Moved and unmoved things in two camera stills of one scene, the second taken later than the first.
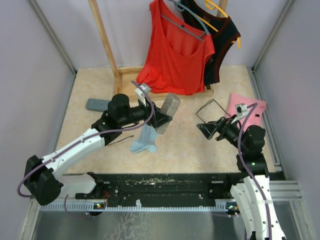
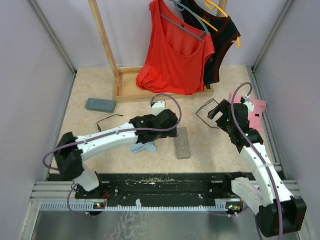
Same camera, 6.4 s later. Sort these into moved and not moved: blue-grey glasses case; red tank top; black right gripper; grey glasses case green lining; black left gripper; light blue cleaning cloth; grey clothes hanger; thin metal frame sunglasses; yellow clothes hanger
Moved: black right gripper; grey glasses case green lining; black left gripper
Not moved: thin metal frame sunglasses; light blue cleaning cloth; yellow clothes hanger; grey clothes hanger; blue-grey glasses case; red tank top
